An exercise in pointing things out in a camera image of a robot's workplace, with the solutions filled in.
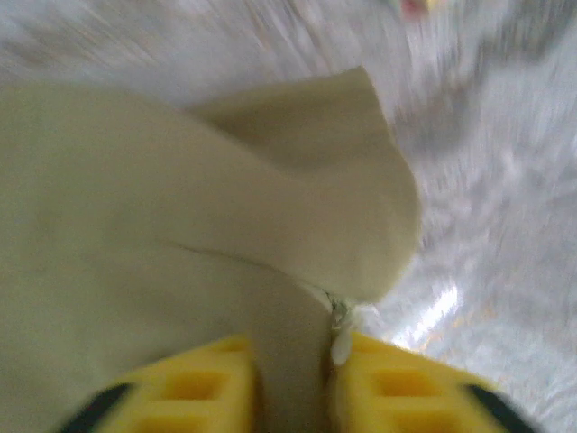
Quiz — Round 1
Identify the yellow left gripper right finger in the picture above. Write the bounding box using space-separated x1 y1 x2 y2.
332 331 549 433

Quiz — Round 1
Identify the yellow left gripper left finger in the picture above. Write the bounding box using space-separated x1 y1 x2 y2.
56 333 261 433

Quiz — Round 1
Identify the olive khaki skirt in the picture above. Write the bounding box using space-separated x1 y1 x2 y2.
0 65 423 433

